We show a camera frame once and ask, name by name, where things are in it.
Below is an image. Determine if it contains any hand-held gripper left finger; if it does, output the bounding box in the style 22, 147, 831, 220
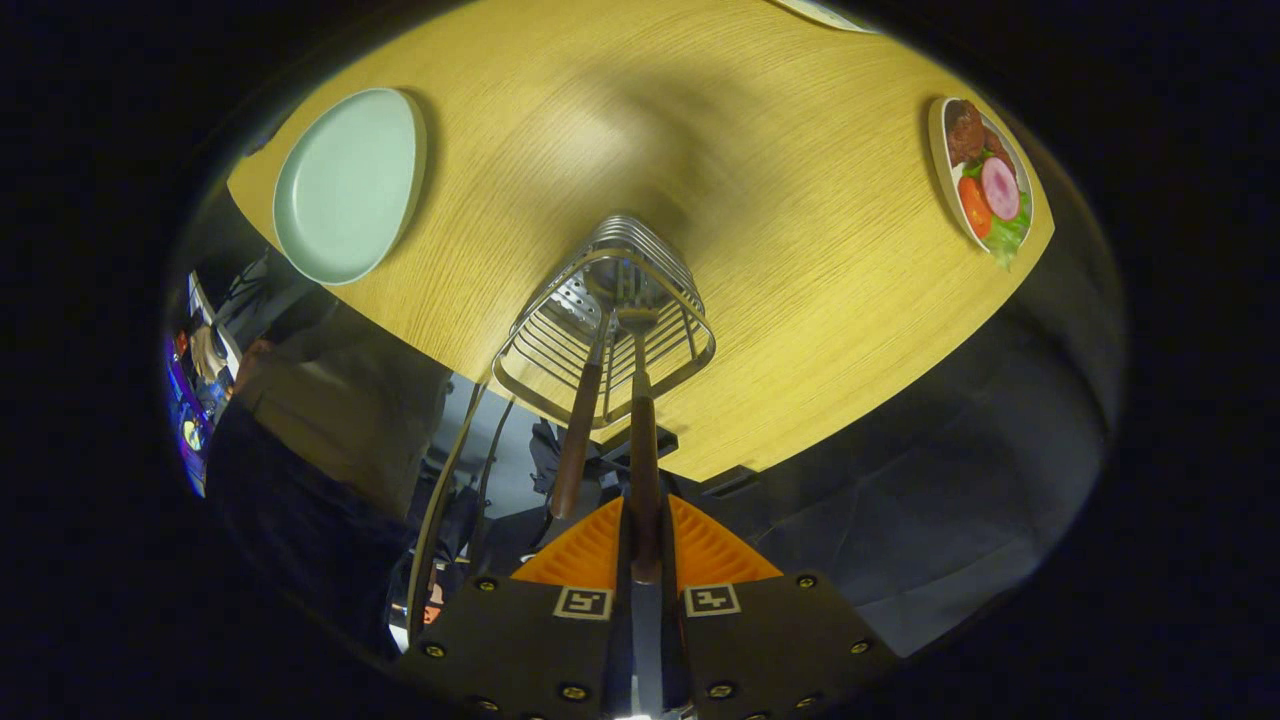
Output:
395, 497, 636, 720

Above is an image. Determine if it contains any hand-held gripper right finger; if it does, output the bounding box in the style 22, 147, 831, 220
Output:
660, 495, 901, 720

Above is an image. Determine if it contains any wooden handled spoon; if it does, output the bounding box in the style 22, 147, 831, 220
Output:
548, 290, 613, 521

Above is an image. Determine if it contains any wooden handled fork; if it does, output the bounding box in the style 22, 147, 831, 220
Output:
612, 262, 665, 586

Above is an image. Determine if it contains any person's dark garment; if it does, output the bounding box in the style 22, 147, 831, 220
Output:
205, 400, 411, 661

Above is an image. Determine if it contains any person's khaki garment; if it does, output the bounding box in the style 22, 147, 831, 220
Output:
232, 290, 456, 521

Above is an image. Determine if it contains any glowing computer monitor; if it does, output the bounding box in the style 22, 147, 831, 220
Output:
163, 335, 211, 498

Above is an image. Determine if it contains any beige object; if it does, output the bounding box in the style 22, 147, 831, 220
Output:
188, 325, 229, 386

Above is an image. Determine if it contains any white side desk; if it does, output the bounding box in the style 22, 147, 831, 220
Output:
185, 270, 246, 381

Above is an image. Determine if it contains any pale green plate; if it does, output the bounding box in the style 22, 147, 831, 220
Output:
272, 87, 429, 288

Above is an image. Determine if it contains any plate of meat and salad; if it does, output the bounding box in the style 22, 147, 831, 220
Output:
927, 95, 1036, 273

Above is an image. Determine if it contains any white divided bean dish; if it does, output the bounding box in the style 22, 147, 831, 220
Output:
770, 0, 883, 34

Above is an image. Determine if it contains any metal wire cutlery basket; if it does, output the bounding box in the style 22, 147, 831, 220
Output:
490, 212, 718, 431

